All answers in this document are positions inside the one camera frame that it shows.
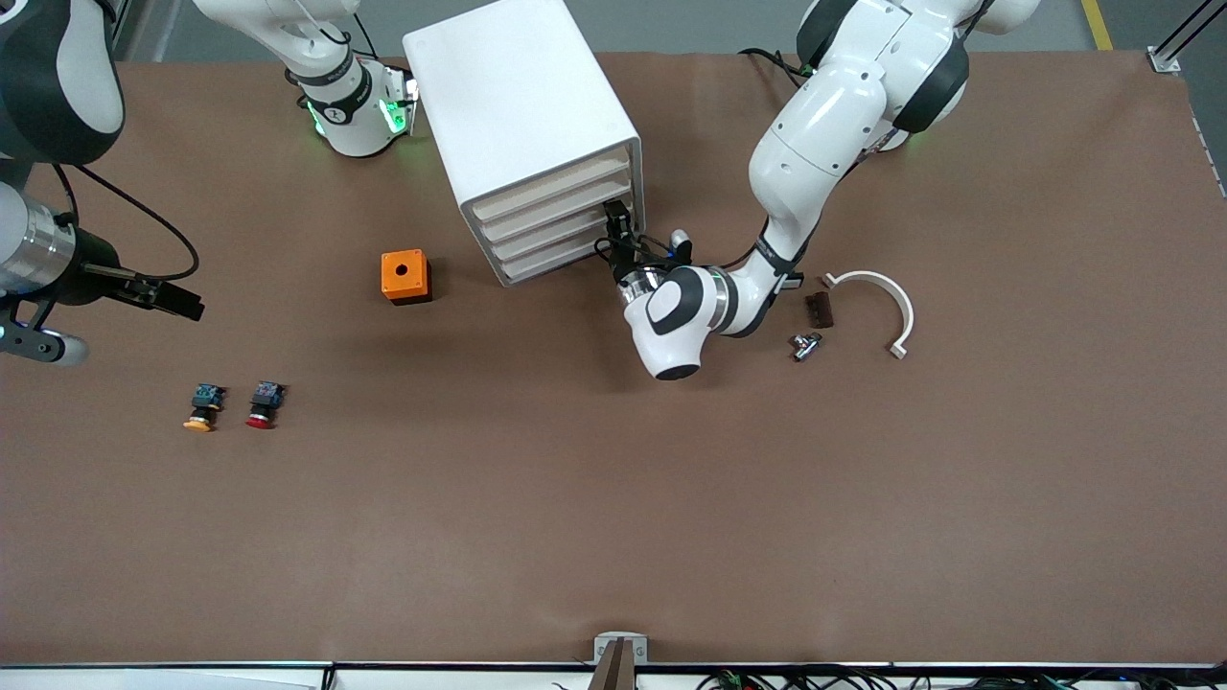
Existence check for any black cable bundle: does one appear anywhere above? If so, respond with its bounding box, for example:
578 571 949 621
551 666 1227 690

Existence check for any aluminium frame profile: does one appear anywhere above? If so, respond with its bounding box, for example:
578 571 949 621
101 0 133 58
1150 0 1227 73

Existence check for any yellow push button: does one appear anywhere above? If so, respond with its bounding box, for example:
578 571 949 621
182 383 227 433

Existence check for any black base cable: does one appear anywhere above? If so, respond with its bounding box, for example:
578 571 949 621
738 46 816 87

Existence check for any white semicircular pipe clamp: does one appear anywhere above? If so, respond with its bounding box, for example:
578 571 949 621
822 270 915 360

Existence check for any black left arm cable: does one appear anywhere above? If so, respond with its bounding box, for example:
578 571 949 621
685 244 768 274

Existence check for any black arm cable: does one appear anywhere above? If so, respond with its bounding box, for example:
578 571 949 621
685 244 768 274
53 163 200 284

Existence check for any brown table mat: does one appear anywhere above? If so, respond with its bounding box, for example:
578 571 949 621
0 48 1227 667

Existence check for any grey metal bracket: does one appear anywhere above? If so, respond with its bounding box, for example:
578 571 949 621
593 632 649 665

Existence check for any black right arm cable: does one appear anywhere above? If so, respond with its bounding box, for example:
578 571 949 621
53 163 200 284

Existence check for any orange button enclosure box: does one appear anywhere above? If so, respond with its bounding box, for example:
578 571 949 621
381 249 433 306

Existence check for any red push button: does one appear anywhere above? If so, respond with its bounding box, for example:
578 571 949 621
244 381 287 430

